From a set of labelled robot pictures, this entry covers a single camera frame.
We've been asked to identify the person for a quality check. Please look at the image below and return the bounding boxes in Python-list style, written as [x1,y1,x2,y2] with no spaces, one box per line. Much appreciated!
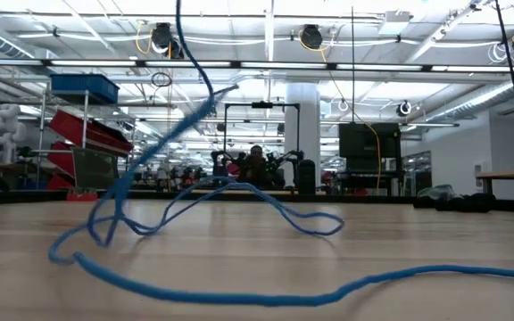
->
[238,144,285,188]

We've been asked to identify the black cable loop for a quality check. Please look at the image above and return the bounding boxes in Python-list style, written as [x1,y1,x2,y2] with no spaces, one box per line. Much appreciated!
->
[150,70,173,88]

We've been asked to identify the red storage bin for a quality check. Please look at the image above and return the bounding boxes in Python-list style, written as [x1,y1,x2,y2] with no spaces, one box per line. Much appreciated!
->
[46,172,73,192]
[47,110,135,158]
[45,141,74,175]

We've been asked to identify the white column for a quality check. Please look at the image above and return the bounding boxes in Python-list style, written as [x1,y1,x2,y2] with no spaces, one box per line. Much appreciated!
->
[283,81,322,187]

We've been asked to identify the black workstation frame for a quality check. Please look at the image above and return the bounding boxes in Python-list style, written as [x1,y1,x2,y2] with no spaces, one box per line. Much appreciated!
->
[222,101,302,188]

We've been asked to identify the small red object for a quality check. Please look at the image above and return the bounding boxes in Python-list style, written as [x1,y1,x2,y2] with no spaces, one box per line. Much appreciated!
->
[66,186,99,202]

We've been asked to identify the metal shelf rack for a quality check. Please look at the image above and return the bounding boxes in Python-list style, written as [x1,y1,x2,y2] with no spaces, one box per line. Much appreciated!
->
[33,88,137,193]

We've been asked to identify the thin black hanging cable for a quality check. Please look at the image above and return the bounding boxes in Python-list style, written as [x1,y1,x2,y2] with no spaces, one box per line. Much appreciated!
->
[351,6,356,124]

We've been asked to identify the blue cord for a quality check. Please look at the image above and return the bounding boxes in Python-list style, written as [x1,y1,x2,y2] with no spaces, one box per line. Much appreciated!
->
[47,0,514,309]

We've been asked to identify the blue plastic bin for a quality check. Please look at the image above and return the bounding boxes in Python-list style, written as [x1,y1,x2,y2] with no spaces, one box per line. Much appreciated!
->
[50,73,120,105]

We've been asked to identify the black monitor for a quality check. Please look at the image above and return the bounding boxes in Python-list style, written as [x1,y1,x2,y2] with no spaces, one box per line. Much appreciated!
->
[337,122,402,160]

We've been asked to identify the white ceiling box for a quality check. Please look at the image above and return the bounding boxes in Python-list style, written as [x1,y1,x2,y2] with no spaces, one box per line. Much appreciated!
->
[377,11,414,36]

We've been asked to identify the yellow reel cable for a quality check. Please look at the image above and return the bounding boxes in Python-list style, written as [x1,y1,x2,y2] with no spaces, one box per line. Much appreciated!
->
[134,20,153,55]

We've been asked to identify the wooden side table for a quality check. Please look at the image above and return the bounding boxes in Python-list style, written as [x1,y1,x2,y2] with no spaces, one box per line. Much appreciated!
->
[475,168,514,195]

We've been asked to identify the yellow hanging cable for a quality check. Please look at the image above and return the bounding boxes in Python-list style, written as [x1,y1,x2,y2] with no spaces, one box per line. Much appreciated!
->
[298,29,382,191]

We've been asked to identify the black monitor cart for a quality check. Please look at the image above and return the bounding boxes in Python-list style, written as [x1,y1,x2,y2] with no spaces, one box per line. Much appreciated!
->
[336,156,403,197]

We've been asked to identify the grey office chair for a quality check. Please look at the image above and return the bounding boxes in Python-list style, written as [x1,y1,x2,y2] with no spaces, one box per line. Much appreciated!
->
[70,145,123,192]

